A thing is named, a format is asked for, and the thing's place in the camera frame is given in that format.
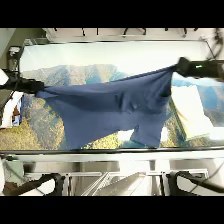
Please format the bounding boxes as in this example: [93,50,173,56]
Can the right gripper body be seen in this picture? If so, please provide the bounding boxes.
[174,56,202,78]

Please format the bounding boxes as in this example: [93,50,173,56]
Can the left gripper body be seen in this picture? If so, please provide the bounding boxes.
[20,78,46,95]

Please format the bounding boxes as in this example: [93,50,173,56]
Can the blue T-shirt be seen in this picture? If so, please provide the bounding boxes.
[34,64,178,150]

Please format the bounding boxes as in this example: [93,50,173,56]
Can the cream garment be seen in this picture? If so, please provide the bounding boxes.
[169,84,215,142]

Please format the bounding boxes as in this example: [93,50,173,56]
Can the silver frame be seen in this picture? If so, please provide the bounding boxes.
[0,151,224,197]

